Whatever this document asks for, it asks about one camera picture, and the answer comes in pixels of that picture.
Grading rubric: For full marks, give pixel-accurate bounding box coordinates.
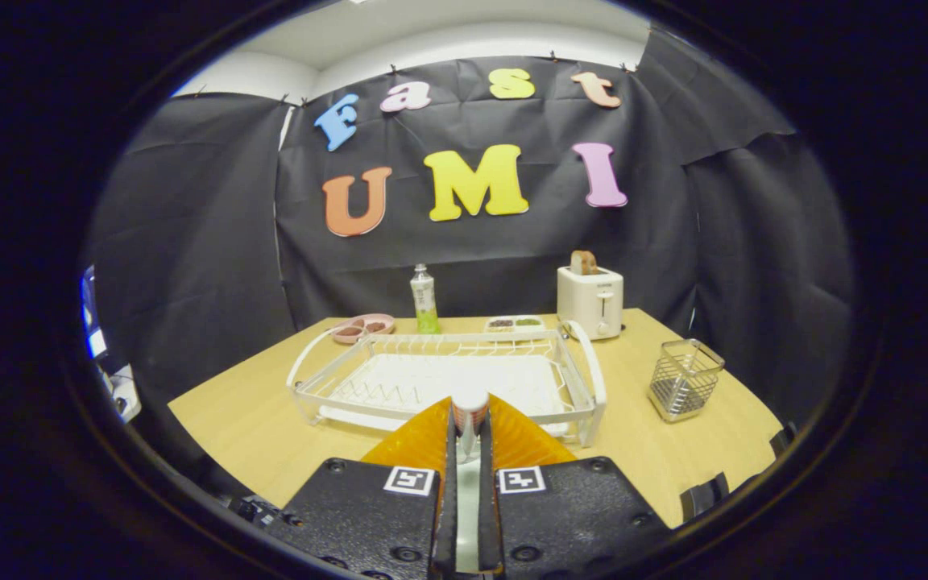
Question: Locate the white grey equipment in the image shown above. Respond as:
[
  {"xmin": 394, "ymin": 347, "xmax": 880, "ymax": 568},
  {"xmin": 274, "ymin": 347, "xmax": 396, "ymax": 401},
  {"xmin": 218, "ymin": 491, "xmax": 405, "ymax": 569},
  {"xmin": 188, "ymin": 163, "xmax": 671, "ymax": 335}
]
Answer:
[{"xmin": 106, "ymin": 364, "xmax": 144, "ymax": 422}]

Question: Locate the green liquid bottle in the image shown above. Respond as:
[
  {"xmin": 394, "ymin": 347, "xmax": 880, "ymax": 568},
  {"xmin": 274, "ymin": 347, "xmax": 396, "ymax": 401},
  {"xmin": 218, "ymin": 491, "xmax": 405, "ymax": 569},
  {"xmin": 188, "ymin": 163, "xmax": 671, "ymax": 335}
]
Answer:
[{"xmin": 410, "ymin": 263, "xmax": 441, "ymax": 335}]

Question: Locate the white toaster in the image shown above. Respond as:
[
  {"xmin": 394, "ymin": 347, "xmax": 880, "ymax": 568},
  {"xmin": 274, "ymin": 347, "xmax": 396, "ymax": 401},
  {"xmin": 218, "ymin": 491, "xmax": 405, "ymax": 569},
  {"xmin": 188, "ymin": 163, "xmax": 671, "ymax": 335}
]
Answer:
[{"xmin": 557, "ymin": 266, "xmax": 624, "ymax": 341}]

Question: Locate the blue white panel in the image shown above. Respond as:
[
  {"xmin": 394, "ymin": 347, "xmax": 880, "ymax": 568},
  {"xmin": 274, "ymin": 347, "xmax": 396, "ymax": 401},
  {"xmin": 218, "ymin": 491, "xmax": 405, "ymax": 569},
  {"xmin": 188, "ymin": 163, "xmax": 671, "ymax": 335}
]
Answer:
[{"xmin": 81, "ymin": 266, "xmax": 110, "ymax": 359}]

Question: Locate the black chair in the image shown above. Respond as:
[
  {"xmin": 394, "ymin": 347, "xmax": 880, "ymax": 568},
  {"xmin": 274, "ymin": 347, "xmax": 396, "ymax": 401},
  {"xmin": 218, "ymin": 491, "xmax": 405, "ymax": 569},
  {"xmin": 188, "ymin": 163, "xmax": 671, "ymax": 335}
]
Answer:
[
  {"xmin": 679, "ymin": 472, "xmax": 731, "ymax": 523},
  {"xmin": 768, "ymin": 420, "xmax": 797, "ymax": 460}
]

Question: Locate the metal wire basket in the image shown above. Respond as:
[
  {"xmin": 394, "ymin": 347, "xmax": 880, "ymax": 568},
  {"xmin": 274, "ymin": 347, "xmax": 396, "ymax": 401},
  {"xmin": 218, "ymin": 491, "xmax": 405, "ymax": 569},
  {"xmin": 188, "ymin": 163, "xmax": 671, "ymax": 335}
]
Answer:
[{"xmin": 648, "ymin": 338, "xmax": 726, "ymax": 424}]

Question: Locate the white dish rack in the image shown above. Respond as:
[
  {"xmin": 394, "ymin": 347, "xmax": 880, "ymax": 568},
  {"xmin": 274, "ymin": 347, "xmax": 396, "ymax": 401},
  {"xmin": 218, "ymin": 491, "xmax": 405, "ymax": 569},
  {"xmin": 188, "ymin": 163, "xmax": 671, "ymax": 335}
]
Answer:
[{"xmin": 286, "ymin": 320, "xmax": 607, "ymax": 448}]

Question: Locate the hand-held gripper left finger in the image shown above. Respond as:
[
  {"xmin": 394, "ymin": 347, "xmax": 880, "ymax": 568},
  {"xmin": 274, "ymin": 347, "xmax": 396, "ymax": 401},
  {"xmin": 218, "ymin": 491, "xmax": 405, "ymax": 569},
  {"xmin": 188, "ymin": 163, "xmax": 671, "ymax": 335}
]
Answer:
[{"xmin": 277, "ymin": 396, "xmax": 458, "ymax": 578}]

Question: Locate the white divided food tray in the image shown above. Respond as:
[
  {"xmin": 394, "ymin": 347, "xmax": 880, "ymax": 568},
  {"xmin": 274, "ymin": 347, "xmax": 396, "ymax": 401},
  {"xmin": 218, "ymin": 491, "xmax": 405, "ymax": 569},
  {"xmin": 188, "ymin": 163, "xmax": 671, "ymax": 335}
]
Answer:
[{"xmin": 483, "ymin": 315, "xmax": 547, "ymax": 337}]

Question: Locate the checkered handle spoon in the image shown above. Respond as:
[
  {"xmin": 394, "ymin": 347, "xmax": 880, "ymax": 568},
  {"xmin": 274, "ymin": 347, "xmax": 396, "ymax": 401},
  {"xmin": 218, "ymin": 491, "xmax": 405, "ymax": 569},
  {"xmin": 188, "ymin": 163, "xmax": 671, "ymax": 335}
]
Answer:
[{"xmin": 451, "ymin": 390, "xmax": 491, "ymax": 574}]

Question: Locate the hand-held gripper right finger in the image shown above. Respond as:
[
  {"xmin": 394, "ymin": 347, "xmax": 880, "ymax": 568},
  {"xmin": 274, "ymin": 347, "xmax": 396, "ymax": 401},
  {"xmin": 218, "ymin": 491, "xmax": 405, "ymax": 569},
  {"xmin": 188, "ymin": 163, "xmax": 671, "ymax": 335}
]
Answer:
[{"xmin": 477, "ymin": 393, "xmax": 672, "ymax": 578}]

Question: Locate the black backdrop cloth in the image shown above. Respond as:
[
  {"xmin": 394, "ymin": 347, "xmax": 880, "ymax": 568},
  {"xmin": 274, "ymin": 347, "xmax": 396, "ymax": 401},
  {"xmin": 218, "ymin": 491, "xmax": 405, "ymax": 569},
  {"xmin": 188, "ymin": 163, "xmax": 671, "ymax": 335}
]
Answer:
[{"xmin": 85, "ymin": 28, "xmax": 856, "ymax": 428}]

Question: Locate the pink divided plate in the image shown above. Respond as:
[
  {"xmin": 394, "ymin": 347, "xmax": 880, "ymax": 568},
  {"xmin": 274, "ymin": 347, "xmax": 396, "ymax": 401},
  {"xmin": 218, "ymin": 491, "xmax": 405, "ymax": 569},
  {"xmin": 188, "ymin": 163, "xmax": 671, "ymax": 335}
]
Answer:
[{"xmin": 330, "ymin": 313, "xmax": 396, "ymax": 345}]

